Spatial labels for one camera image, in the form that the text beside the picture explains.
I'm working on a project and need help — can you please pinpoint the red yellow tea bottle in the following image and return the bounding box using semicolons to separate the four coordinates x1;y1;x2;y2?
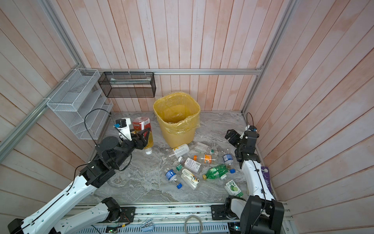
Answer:
132;117;153;155

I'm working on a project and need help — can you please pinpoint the black wire mesh basket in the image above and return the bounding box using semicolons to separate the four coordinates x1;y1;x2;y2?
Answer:
98;71;156;98

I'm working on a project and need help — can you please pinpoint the blue label pepsi bottle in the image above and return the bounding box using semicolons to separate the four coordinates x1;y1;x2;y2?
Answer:
165;168;183;189

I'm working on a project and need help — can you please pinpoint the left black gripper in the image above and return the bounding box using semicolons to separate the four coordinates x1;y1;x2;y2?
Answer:
111;126;151;168

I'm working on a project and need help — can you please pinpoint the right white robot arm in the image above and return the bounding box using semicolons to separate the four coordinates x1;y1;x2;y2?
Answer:
225;125;284;234

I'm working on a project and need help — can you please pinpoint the white carton drink bottle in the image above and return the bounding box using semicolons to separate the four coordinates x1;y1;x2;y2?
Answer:
181;169;200;190

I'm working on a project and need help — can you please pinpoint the yellow plastic waste bin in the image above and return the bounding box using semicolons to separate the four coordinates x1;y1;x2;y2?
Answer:
153;92;201;148

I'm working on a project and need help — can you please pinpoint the green plastic bottle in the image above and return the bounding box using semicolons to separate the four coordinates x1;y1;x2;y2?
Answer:
202;164;228;180

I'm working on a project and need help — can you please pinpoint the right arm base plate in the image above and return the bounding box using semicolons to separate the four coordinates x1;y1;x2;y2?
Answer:
210;204;237;220

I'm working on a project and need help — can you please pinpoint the green cap small bottle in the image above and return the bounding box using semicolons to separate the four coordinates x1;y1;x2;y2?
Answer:
173;161;183;172

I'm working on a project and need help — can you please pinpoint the white wire mesh shelf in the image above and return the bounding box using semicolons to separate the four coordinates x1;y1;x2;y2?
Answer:
47;69;113;140

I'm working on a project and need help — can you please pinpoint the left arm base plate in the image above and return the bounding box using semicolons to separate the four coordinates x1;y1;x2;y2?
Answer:
100;206;136;223

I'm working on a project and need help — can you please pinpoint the clear bottle green ring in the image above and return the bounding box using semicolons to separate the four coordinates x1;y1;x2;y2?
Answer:
194;142;219;156

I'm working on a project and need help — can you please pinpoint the clear bottle white label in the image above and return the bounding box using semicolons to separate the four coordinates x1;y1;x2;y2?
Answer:
162;143;190;162

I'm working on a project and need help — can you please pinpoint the green white juice carton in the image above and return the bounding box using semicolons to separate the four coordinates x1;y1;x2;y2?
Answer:
225;180;243;198

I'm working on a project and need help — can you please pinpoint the purple book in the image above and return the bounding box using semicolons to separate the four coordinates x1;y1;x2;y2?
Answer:
261;166;276;199

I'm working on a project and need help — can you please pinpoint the grey coiled cable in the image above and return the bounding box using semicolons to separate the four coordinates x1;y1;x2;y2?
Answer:
183;214;204;234

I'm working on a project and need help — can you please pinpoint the square bottle white label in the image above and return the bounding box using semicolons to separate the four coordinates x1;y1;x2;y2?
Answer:
178;157;203;174

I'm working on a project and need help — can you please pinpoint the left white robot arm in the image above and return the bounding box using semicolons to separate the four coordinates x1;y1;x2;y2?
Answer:
8;128;151;234

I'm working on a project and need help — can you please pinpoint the orange label clear bottle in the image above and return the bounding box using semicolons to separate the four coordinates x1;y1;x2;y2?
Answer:
193;154;217;164

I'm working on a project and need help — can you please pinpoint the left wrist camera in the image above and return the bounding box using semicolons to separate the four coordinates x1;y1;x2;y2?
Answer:
114;118;131;141

